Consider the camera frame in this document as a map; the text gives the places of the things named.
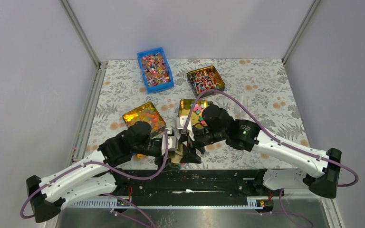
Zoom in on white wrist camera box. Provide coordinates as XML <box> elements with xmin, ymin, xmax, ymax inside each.
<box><xmin>162</xmin><ymin>128</ymin><xmax>178</xmax><ymax>155</ymax></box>
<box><xmin>175</xmin><ymin>115</ymin><xmax>195</xmax><ymax>141</ymax></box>

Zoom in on gold tin with lollipops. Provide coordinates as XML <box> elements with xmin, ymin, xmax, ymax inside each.
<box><xmin>187</xmin><ymin>66</ymin><xmax>226</xmax><ymax>97</ymax></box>

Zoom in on clear plastic scoop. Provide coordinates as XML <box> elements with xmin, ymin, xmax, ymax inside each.
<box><xmin>234</xmin><ymin>95</ymin><xmax>248</xmax><ymax>119</ymax></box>

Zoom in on white round jar lid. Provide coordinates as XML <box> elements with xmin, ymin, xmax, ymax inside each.
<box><xmin>169</xmin><ymin>143</ymin><xmax>187</xmax><ymax>165</ymax></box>

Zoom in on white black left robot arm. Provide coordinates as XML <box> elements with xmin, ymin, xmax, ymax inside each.
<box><xmin>20</xmin><ymin>121</ymin><xmax>178</xmax><ymax>223</ymax></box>

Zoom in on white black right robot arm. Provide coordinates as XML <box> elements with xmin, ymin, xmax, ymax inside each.
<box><xmin>180</xmin><ymin>105</ymin><xmax>342</xmax><ymax>199</ymax></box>

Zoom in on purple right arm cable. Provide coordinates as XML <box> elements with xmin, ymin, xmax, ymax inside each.
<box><xmin>182</xmin><ymin>89</ymin><xmax>359</xmax><ymax>228</ymax></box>

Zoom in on gold tin pastel candies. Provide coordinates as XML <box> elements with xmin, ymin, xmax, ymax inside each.
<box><xmin>122</xmin><ymin>102</ymin><xmax>166</xmax><ymax>137</ymax></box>

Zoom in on gold tin star candies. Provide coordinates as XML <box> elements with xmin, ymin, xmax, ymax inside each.
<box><xmin>178</xmin><ymin>98</ymin><xmax>214</xmax><ymax>128</ymax></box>

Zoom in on blue plastic candy bin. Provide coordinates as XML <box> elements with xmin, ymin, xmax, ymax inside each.
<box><xmin>137</xmin><ymin>47</ymin><xmax>174</xmax><ymax>93</ymax></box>

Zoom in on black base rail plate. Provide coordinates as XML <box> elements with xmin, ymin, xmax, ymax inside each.
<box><xmin>111</xmin><ymin>169</ymin><xmax>279</xmax><ymax>207</ymax></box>

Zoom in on floral tablecloth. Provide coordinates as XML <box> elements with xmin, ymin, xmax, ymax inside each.
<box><xmin>85</xmin><ymin>58</ymin><xmax>309</xmax><ymax>155</ymax></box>

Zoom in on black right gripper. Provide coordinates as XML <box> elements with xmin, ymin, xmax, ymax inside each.
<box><xmin>178</xmin><ymin>125</ymin><xmax>226</xmax><ymax>164</ymax></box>

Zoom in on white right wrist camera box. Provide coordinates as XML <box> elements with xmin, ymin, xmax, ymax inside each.
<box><xmin>175</xmin><ymin>115</ymin><xmax>195</xmax><ymax>141</ymax></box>

